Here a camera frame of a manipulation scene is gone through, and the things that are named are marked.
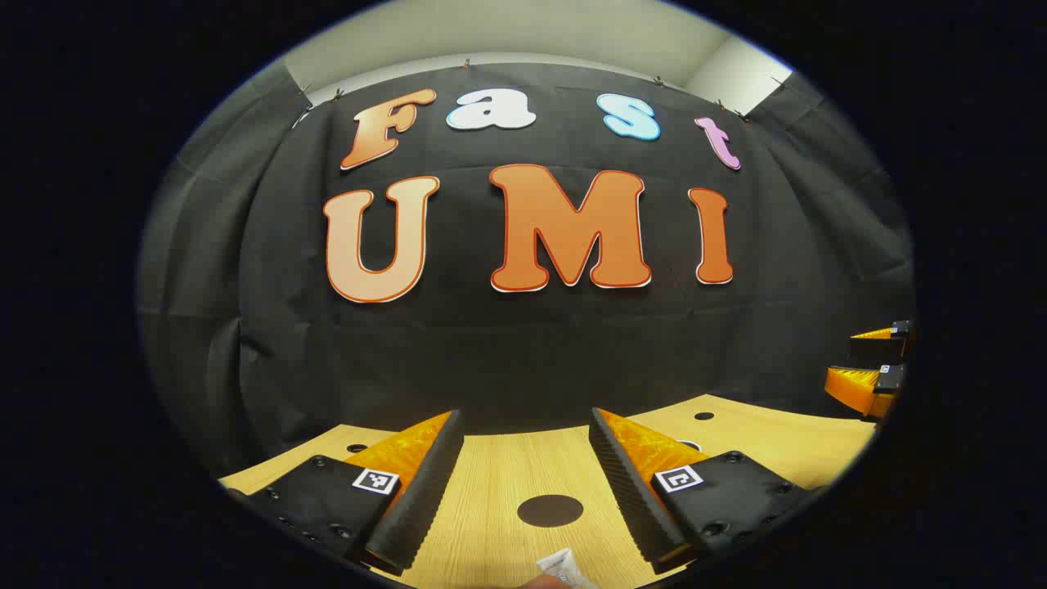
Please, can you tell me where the round dark coaster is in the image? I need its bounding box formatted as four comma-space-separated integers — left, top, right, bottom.
517, 494, 585, 528

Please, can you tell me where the black backdrop cloth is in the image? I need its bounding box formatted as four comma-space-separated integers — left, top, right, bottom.
135, 53, 917, 479

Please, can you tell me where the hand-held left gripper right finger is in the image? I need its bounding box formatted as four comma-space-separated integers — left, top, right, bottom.
587, 407, 829, 575

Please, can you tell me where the white toothpaste tube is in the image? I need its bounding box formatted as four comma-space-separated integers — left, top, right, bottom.
536, 549, 602, 589

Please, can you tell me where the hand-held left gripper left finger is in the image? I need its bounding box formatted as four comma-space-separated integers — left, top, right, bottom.
225, 409, 465, 577

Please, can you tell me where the wooden desktop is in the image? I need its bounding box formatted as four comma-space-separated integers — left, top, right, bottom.
217, 394, 880, 589

